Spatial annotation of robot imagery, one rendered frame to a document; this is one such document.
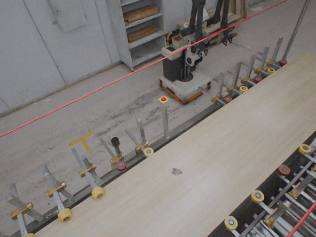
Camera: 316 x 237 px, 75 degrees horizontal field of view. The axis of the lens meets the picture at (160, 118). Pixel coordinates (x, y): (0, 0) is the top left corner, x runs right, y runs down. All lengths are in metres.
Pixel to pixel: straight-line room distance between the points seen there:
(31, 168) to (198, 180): 2.39
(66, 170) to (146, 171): 1.60
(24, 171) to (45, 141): 0.51
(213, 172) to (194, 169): 0.14
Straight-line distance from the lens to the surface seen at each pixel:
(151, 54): 4.53
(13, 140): 3.89
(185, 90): 3.27
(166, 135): 2.05
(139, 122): 1.69
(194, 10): 2.58
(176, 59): 3.25
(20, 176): 3.38
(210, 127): 1.95
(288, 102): 2.40
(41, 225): 2.04
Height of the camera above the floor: 2.38
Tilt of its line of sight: 47 degrees down
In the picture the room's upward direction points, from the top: 6 degrees counter-clockwise
